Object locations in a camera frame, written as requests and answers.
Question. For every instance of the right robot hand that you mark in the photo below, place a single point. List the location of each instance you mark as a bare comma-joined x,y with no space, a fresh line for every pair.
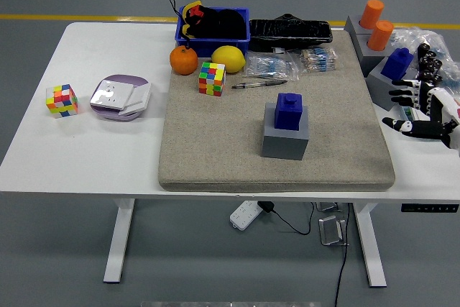
436,129

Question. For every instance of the blue seal with square knob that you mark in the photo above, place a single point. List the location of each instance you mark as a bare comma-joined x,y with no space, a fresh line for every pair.
395,66
287,114

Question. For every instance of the grey cube seal holder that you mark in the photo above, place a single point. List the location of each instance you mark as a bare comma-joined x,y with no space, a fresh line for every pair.
370,60
284,145
379,87
353,26

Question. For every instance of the orange cylinder seal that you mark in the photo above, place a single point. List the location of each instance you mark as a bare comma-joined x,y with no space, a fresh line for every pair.
372,14
380,35

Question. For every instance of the blue-grey plate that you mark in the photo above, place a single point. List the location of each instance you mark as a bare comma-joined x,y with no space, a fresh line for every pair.
406,115

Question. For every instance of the bunch of black capacitors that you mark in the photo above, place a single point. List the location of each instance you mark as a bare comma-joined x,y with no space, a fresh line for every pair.
429,60

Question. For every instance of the black table control panel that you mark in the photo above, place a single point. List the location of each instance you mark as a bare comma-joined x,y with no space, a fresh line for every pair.
429,208

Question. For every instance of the clear plastic bag of parts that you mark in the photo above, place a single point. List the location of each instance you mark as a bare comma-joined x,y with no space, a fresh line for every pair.
413,35

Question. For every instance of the white table leg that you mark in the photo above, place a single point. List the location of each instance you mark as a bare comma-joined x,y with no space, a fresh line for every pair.
118,242
372,249

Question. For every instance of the clear bag of tan resistors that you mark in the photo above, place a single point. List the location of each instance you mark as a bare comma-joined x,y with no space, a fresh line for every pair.
318,59

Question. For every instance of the clear blue pen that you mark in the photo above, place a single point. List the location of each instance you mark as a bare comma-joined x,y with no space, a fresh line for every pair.
269,77

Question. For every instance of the black plastic-wrapped long bar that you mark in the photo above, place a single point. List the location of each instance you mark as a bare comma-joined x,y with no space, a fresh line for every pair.
287,34

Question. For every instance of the clear bag of blue resistors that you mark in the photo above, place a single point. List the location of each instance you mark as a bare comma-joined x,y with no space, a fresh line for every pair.
269,66

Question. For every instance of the black and clear pen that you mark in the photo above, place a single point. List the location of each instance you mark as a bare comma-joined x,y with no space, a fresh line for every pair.
262,84

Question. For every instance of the white power strip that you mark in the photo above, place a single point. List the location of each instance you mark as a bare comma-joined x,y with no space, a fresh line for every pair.
244,215

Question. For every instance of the yellow lemon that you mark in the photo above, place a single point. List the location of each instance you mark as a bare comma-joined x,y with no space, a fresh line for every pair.
228,59

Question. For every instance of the grey-brown mat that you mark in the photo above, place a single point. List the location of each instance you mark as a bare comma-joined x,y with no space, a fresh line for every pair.
215,141

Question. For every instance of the large colourful puzzle cube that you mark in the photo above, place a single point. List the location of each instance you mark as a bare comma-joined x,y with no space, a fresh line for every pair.
212,78

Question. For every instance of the blue plastic bin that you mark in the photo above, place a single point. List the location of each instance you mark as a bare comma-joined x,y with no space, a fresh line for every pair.
215,46

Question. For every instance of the black fabric bundle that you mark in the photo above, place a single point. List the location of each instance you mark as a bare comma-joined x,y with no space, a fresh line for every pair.
224,24

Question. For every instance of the orange fruit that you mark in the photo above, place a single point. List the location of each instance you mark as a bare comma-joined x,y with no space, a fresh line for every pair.
184,61

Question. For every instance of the purple plate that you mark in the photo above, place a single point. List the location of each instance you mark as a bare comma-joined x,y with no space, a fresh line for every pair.
124,78

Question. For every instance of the small colourful puzzle cube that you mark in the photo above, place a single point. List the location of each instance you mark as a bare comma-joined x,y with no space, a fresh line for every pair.
62,101

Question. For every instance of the silver metal bracket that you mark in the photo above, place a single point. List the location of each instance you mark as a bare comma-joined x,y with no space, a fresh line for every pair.
327,207
330,231

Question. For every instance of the white switch panel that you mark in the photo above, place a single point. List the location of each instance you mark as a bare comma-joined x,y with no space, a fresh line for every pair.
138,96

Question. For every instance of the white wall socket panel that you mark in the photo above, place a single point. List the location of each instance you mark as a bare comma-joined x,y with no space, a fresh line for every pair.
108,93

